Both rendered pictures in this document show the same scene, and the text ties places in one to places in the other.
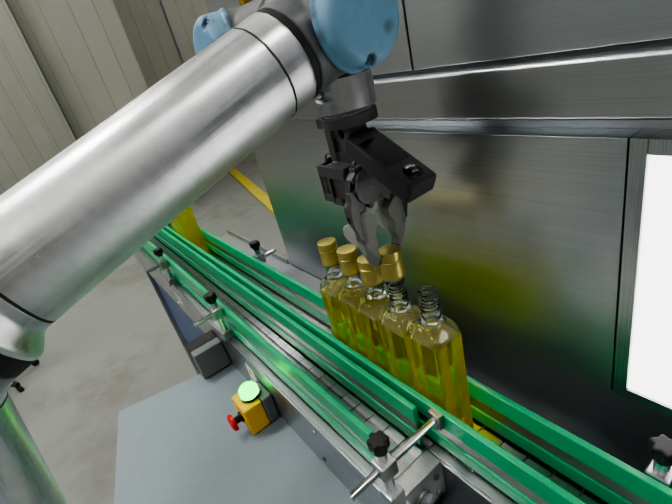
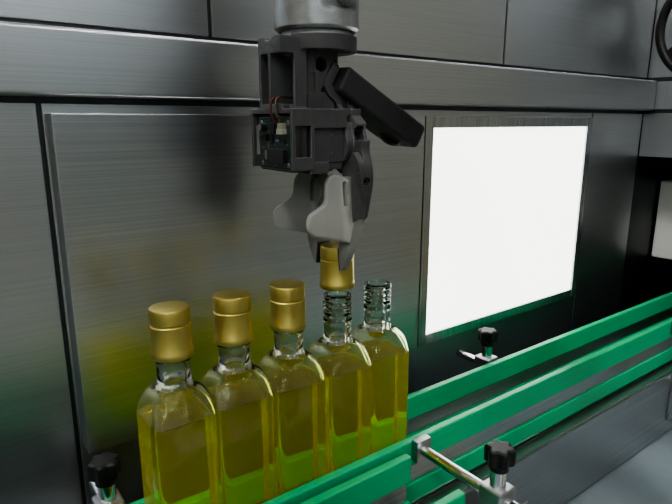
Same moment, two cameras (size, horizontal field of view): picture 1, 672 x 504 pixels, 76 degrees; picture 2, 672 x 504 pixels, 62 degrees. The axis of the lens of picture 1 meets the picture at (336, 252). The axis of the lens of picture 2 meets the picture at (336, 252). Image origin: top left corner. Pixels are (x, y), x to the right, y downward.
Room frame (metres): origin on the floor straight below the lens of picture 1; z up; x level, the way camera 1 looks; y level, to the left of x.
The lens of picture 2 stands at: (0.60, 0.47, 1.31)
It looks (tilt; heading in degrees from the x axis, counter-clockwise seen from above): 13 degrees down; 264
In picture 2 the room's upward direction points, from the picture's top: straight up
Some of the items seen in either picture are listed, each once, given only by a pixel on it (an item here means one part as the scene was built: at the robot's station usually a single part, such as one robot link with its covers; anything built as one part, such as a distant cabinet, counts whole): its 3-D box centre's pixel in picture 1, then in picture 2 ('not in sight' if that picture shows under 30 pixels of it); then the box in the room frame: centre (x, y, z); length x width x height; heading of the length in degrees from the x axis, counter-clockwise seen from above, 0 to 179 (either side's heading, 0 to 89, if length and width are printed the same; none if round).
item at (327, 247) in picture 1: (329, 251); (170, 330); (0.69, 0.01, 1.14); 0.04 x 0.04 x 0.04
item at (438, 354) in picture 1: (441, 374); (375, 411); (0.49, -0.11, 0.99); 0.06 x 0.06 x 0.21; 31
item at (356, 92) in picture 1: (342, 95); (318, 13); (0.55, -0.06, 1.41); 0.08 x 0.08 x 0.05
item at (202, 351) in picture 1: (208, 354); not in sight; (0.98, 0.41, 0.79); 0.08 x 0.08 x 0.08; 30
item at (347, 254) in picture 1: (349, 259); (232, 316); (0.64, -0.02, 1.14); 0.04 x 0.04 x 0.04
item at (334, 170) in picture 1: (354, 157); (310, 107); (0.56, -0.06, 1.32); 0.09 x 0.08 x 0.12; 31
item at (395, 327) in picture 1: (411, 360); (337, 430); (0.54, -0.07, 0.99); 0.06 x 0.06 x 0.21; 30
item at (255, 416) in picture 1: (254, 408); not in sight; (0.74, 0.27, 0.79); 0.07 x 0.07 x 0.07; 30
